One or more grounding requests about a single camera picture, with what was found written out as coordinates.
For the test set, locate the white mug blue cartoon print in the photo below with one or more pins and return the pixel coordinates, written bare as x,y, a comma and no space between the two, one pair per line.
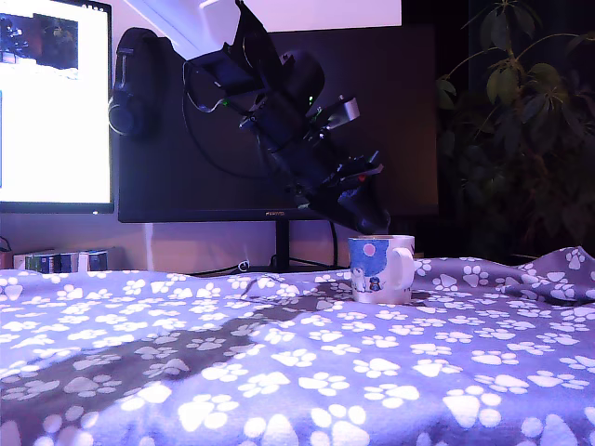
367,265

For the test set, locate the black Huawei monitor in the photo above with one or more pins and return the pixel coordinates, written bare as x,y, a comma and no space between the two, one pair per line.
395,116

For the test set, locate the paw print cloth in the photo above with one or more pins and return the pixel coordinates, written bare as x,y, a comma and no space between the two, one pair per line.
325,381

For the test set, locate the green houseplant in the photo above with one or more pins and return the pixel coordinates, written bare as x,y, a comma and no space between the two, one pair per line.
506,83

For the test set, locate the black headphones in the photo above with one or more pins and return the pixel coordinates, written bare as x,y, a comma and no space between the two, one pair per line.
135,69

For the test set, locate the dark blue box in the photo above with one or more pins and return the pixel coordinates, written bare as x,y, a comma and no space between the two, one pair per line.
98,261
69,264

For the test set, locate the white and blue box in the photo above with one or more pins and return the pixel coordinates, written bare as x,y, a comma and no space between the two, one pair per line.
83,262

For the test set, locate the lit white-screen monitor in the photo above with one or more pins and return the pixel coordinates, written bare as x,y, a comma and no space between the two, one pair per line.
46,139

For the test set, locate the brown wooden box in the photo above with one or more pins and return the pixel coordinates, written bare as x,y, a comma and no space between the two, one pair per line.
4,261

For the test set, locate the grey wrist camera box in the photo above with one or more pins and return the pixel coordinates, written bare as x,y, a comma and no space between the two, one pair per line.
346,110

